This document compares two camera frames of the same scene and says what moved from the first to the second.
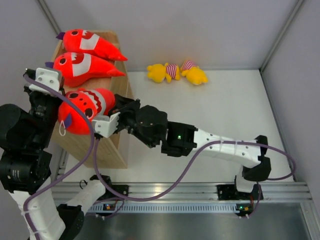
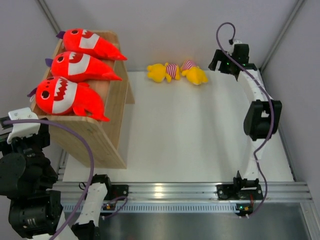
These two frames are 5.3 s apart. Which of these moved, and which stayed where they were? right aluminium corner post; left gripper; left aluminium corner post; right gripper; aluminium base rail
Moved: left gripper; right gripper
Stayed: aluminium base rail; right aluminium corner post; left aluminium corner post
